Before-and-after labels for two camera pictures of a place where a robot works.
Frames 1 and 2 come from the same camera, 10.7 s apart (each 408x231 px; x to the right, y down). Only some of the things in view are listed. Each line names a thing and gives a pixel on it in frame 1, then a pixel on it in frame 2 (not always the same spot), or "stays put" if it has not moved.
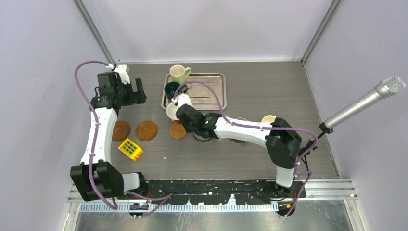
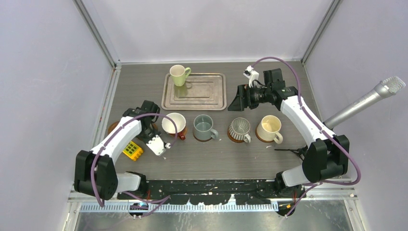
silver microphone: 388,87 stays put
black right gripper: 187,129 → 239,103
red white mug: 171,112 → 169,126
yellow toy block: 131,149 stays put
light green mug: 179,73 stays put
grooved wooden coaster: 236,141 stays put
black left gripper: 138,97 → 154,134
